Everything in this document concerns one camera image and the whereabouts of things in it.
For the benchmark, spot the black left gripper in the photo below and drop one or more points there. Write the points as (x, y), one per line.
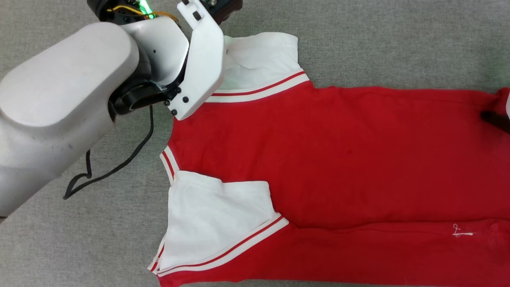
(119, 10)

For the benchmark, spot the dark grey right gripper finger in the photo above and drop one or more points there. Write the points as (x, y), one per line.
(497, 120)

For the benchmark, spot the red and white shirt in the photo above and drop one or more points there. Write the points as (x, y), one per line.
(338, 159)

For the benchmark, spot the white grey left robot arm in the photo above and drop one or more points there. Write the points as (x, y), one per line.
(59, 103)

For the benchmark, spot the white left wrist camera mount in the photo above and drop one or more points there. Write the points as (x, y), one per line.
(203, 63)

